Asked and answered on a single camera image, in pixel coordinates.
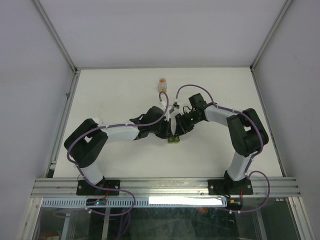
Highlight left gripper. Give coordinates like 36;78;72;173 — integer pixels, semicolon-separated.
149;116;173;139

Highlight green pill box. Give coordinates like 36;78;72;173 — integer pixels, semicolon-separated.
167;136;180;144

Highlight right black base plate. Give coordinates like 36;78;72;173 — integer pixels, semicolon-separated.
207;178;253;198

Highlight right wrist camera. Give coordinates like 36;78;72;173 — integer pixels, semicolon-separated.
172;98;181;109

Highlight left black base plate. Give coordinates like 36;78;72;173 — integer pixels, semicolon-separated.
76;179;121;196

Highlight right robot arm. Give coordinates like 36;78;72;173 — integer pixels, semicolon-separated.
173;93;269;198

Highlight white cap pill bottle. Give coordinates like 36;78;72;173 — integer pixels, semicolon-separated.
92;117;104;125

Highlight clear bottle orange pills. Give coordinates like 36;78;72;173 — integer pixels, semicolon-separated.
157;78;167;93

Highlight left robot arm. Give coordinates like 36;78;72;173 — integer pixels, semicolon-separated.
63;106;172;195

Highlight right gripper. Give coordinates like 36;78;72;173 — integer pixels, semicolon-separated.
174;111;202;137

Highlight aluminium mounting rail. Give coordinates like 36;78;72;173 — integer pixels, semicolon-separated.
31;176;301;198

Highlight white slotted cable duct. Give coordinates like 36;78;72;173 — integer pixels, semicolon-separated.
41;196;227;209

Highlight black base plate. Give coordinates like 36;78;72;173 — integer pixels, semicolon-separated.
76;179;121;196
207;178;253;198

